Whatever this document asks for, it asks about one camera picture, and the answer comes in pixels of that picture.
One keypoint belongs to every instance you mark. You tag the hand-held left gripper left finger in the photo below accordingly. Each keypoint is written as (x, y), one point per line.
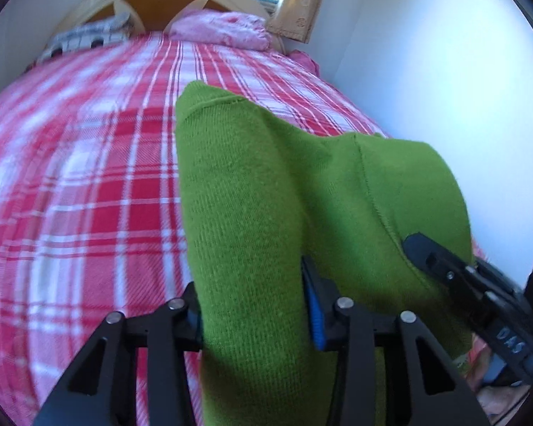
(193, 315)

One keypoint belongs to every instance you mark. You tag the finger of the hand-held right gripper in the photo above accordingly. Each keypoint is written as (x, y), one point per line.
(499, 277)
(448, 270)

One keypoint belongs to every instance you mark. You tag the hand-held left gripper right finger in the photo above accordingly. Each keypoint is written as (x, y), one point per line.
(314, 301)

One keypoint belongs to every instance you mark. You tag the green striped knit sweater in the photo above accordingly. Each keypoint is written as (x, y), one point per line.
(284, 230)

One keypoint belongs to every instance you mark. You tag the red plaid bed sheet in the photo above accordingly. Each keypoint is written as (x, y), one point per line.
(80, 177)

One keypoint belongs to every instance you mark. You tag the pink cloth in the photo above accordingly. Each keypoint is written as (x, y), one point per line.
(304, 61)

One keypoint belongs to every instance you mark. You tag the pink floral pillow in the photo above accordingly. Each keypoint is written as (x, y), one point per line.
(222, 29)

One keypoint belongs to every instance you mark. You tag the yellow patterned curtain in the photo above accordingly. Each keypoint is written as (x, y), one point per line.
(302, 4)

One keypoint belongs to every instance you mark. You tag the white patterned pillow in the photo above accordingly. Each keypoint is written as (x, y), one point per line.
(89, 35)

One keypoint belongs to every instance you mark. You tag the cream wooden headboard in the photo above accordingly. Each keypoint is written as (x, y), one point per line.
(160, 6)

